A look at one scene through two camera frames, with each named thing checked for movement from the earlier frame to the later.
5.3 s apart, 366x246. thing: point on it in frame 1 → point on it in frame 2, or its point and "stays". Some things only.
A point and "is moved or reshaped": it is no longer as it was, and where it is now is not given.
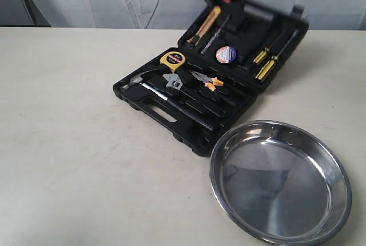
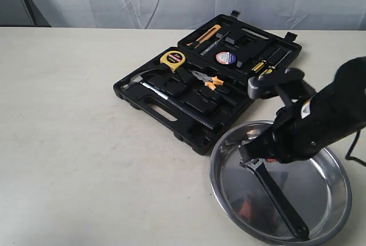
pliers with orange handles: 210,83 stays
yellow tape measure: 173,59 stays
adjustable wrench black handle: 176,83 → 299,226
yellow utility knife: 211,17 → 206,36
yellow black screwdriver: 266,50 → 258,67
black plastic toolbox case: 205,87 is moved or reshaped
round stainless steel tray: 279,184 stays
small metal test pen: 208,46 → 210,47
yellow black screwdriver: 265,69 → 270,69
